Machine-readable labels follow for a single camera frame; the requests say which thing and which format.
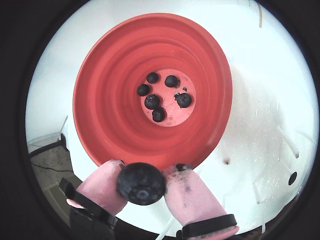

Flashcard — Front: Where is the pink padded gripper finger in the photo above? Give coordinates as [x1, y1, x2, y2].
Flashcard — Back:
[163, 163, 240, 240]
[59, 159, 130, 240]

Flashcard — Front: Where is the red collapsible cup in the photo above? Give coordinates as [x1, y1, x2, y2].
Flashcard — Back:
[72, 12, 233, 171]

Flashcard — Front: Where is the white foam board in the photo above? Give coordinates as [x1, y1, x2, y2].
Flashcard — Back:
[26, 0, 317, 237]

